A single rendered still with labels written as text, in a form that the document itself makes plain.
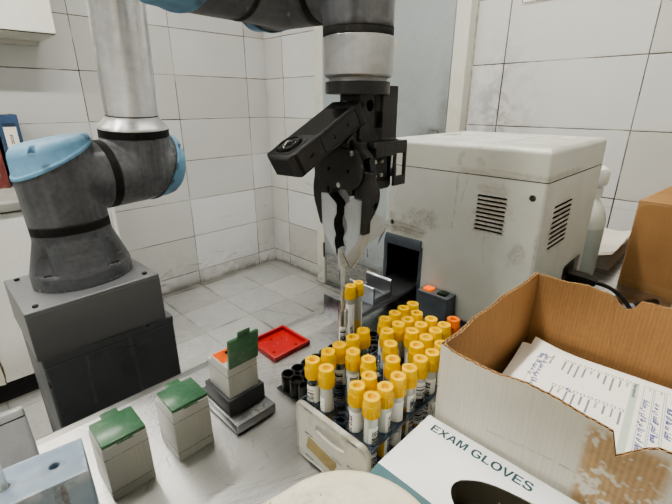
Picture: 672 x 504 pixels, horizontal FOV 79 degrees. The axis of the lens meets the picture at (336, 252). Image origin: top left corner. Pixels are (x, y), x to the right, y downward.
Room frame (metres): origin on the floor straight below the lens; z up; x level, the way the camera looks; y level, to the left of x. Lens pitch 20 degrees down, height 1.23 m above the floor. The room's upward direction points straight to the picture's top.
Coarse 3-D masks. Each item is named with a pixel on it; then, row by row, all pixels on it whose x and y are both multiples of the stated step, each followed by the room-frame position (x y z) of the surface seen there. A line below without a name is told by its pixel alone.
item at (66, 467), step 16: (64, 448) 0.25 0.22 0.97; (80, 448) 0.25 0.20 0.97; (16, 464) 0.23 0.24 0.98; (32, 464) 0.23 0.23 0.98; (48, 464) 0.23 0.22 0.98; (64, 464) 0.23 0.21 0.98; (80, 464) 0.23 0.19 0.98; (16, 480) 0.22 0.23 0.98; (32, 480) 0.22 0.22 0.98; (48, 480) 0.22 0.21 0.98; (64, 480) 0.22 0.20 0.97; (80, 480) 0.22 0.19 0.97; (0, 496) 0.21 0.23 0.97; (16, 496) 0.21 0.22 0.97; (32, 496) 0.21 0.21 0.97; (48, 496) 0.21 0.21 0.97; (64, 496) 0.22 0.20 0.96; (80, 496) 0.22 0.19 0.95; (96, 496) 0.24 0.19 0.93
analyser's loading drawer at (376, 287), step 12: (372, 276) 0.66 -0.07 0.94; (396, 276) 0.72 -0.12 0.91; (408, 276) 0.72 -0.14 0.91; (372, 288) 0.60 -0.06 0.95; (384, 288) 0.64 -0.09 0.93; (396, 288) 0.67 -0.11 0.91; (408, 288) 0.67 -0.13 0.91; (324, 300) 0.60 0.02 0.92; (336, 300) 0.59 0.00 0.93; (372, 300) 0.60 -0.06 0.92; (384, 300) 0.62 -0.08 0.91; (324, 312) 0.61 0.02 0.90; (336, 312) 0.59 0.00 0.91
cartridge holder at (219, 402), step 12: (216, 396) 0.39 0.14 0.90; (240, 396) 0.39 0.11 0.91; (252, 396) 0.40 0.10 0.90; (264, 396) 0.41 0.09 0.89; (216, 408) 0.39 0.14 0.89; (228, 408) 0.38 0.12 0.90; (240, 408) 0.38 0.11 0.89; (252, 408) 0.39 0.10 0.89; (264, 408) 0.39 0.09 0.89; (228, 420) 0.37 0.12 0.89; (240, 420) 0.37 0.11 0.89; (252, 420) 0.37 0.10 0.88; (240, 432) 0.36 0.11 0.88
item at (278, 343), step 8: (280, 328) 0.59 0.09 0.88; (288, 328) 0.58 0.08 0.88; (264, 336) 0.56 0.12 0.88; (272, 336) 0.57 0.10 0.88; (280, 336) 0.57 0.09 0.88; (288, 336) 0.57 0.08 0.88; (296, 336) 0.56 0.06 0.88; (264, 344) 0.54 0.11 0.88; (272, 344) 0.54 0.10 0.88; (280, 344) 0.54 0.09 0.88; (288, 344) 0.54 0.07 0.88; (296, 344) 0.54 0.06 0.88; (304, 344) 0.54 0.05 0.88; (264, 352) 0.52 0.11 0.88; (272, 352) 0.52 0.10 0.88; (280, 352) 0.52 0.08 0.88; (288, 352) 0.52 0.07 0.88; (272, 360) 0.50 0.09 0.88
